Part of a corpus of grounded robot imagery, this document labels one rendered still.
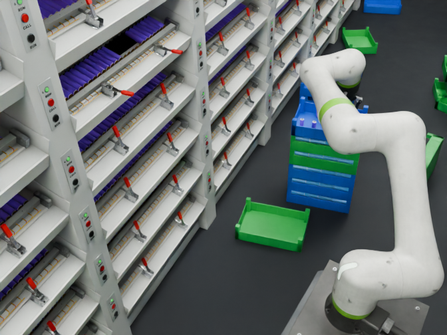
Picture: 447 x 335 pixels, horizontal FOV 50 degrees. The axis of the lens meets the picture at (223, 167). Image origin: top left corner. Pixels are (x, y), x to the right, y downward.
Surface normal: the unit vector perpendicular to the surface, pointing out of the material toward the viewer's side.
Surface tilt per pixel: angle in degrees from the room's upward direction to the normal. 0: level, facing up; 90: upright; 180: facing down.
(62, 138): 90
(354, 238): 0
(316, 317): 5
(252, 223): 0
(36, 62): 90
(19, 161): 20
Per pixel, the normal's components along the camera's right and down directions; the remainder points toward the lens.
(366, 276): -0.04, -0.50
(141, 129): 0.28, -0.63
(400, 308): 0.00, -0.72
